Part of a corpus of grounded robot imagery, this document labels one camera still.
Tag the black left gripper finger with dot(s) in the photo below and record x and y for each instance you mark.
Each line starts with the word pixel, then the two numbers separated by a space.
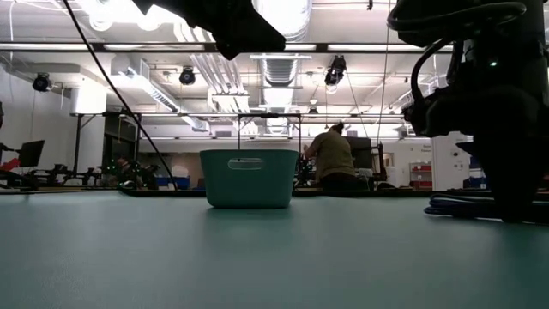
pixel 251 43

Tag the black monitor on stand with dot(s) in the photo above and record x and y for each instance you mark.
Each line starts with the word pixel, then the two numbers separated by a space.
pixel 31 153

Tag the green table mat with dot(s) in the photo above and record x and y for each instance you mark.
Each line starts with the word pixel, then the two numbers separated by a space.
pixel 257 257

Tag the black ceiling camera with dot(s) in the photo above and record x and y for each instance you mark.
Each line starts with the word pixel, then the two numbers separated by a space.
pixel 187 76
pixel 336 69
pixel 41 81

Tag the teal plastic basket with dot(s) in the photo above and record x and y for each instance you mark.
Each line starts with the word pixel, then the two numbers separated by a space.
pixel 249 180

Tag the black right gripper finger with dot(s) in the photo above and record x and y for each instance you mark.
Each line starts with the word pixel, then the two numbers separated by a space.
pixel 514 180

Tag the silver ventilation duct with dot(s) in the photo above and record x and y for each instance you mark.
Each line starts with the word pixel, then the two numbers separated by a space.
pixel 285 17

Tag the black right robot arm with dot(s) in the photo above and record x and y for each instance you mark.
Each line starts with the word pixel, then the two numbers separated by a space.
pixel 467 17

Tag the person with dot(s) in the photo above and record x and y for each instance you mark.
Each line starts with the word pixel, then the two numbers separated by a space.
pixel 334 159

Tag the black metal station frame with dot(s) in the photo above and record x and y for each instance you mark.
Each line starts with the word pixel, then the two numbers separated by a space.
pixel 107 141

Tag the white pillar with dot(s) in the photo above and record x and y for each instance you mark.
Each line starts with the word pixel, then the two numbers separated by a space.
pixel 448 167

